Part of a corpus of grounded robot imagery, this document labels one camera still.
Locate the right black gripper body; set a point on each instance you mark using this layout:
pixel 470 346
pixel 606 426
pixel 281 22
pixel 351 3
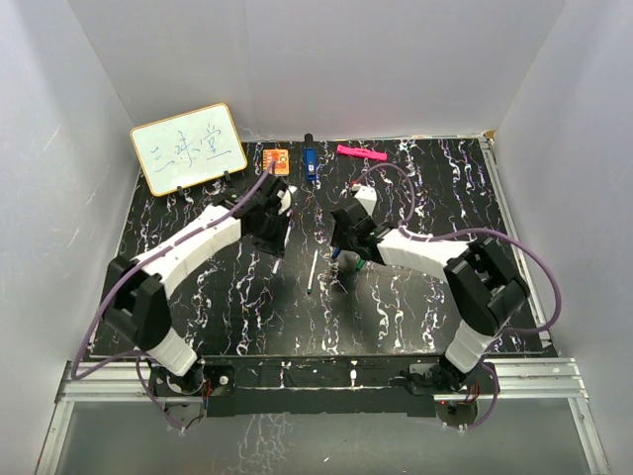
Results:
pixel 343 240

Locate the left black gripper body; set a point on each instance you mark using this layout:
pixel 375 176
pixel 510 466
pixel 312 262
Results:
pixel 271 237

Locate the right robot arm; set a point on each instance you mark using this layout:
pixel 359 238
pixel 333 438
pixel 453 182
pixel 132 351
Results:
pixel 484 284

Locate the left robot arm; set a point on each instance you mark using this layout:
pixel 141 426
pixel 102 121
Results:
pixel 136 303

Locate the white pen green end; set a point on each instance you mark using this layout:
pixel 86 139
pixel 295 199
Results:
pixel 312 273

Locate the orange card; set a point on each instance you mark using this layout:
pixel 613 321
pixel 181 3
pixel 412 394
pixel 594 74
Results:
pixel 276 161

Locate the pink plastic tool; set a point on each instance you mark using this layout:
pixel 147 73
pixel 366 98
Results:
pixel 360 152

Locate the blue black marker tool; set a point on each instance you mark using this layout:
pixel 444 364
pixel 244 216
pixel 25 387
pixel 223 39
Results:
pixel 310 158

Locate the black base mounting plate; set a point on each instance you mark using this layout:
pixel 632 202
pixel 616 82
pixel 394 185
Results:
pixel 334 385

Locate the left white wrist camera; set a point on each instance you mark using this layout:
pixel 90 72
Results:
pixel 287 200

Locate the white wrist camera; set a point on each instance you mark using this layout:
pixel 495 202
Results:
pixel 287 200
pixel 366 196

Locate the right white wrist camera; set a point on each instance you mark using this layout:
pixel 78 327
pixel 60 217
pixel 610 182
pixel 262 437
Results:
pixel 366 196

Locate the small whiteboard wooden frame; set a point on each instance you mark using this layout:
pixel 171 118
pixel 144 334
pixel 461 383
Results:
pixel 188 149

